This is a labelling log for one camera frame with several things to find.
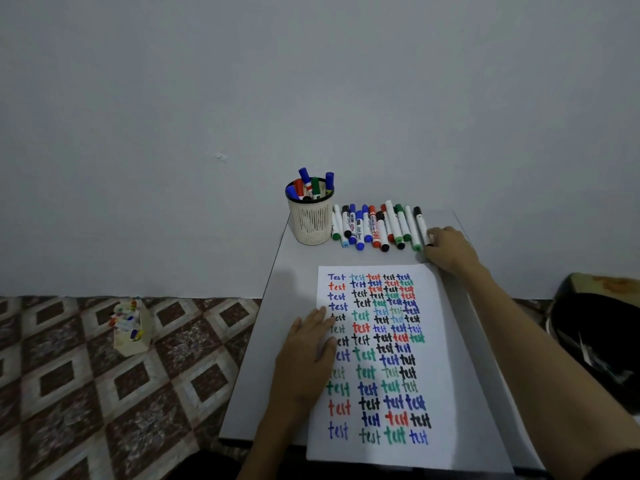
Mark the person's left hand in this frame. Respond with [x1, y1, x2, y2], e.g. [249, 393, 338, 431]
[269, 307, 339, 426]

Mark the person's right hand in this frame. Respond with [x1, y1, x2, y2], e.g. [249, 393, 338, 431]
[425, 226, 489, 279]

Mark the black capped slim white marker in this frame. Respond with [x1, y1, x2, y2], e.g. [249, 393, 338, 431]
[413, 206, 434, 247]

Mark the row of colored markers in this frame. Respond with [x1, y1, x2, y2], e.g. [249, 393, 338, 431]
[331, 199, 424, 253]

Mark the white paper with colored writing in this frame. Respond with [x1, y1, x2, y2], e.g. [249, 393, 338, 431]
[305, 263, 516, 475]

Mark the person's right forearm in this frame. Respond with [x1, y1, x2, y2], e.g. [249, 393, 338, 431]
[462, 264, 640, 480]

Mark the person's left leg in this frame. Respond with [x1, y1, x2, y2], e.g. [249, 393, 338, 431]
[167, 448, 241, 480]

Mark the person's black sleeve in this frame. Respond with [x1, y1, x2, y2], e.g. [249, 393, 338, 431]
[585, 447, 640, 480]

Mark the grey drawer cabinet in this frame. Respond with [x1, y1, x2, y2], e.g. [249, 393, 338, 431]
[219, 210, 546, 480]

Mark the beige mesh cup black rim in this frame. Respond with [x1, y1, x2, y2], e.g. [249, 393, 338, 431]
[285, 178, 335, 247]

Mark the yellow floral cushion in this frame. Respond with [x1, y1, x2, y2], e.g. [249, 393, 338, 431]
[562, 272, 640, 305]

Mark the black plastic bucket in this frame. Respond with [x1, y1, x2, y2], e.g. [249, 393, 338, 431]
[545, 293, 640, 415]

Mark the small cream box of pens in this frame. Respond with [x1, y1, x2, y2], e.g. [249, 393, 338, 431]
[109, 297, 153, 358]

